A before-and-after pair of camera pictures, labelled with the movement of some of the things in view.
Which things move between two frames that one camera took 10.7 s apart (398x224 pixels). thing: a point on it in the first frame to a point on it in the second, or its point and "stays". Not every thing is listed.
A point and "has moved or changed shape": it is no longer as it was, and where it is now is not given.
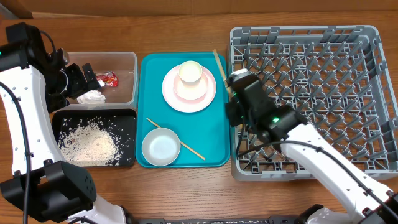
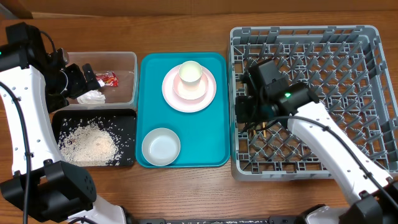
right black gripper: (230, 115) to (240, 115)
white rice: (95, 141) stays
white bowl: (161, 147) stays
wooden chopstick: (219, 66) has moved or changed shape
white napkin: (93, 96) stays
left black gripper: (80, 84) stays
